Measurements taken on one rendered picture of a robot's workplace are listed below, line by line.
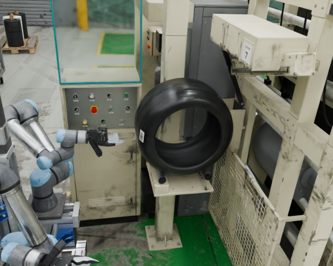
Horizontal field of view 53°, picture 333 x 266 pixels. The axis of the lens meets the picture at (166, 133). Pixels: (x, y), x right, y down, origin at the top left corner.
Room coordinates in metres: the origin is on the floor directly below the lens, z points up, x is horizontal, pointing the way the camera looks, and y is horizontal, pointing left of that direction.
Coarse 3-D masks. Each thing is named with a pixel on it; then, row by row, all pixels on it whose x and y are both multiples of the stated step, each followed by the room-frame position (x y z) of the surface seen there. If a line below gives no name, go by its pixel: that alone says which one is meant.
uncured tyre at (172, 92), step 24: (144, 96) 1.81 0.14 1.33; (168, 96) 1.63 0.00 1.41; (192, 96) 1.64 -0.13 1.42; (216, 96) 1.70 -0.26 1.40; (144, 120) 1.60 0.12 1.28; (216, 120) 1.92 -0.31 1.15; (144, 144) 1.58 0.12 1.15; (168, 144) 1.88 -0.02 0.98; (192, 144) 1.90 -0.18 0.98; (216, 144) 1.81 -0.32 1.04; (168, 168) 1.60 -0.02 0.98; (192, 168) 1.63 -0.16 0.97
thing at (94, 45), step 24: (72, 0) 2.13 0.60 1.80; (96, 0) 2.16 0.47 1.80; (120, 0) 2.19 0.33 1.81; (72, 24) 2.13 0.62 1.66; (96, 24) 2.16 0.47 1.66; (120, 24) 2.19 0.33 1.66; (72, 48) 2.12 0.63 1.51; (96, 48) 2.16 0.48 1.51; (120, 48) 2.19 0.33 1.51; (72, 72) 2.12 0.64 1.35; (96, 72) 2.15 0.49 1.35; (120, 72) 2.19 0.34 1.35
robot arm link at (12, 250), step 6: (6, 246) 0.88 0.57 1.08; (12, 246) 0.88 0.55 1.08; (18, 246) 0.89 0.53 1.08; (24, 246) 0.89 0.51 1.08; (6, 252) 0.86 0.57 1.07; (12, 252) 0.86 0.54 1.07; (18, 252) 0.86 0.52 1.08; (24, 252) 0.86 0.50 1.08; (6, 258) 0.85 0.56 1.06; (12, 258) 0.85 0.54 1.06; (18, 258) 0.84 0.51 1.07; (24, 258) 0.84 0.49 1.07; (12, 264) 0.84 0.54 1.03; (18, 264) 0.83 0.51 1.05
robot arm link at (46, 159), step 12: (12, 108) 1.72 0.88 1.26; (12, 120) 1.64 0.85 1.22; (12, 132) 1.59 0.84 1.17; (24, 132) 1.59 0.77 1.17; (24, 144) 1.54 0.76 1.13; (36, 144) 1.54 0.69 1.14; (36, 156) 1.49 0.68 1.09; (48, 156) 1.48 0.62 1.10; (60, 156) 1.52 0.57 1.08; (48, 168) 1.46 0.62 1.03
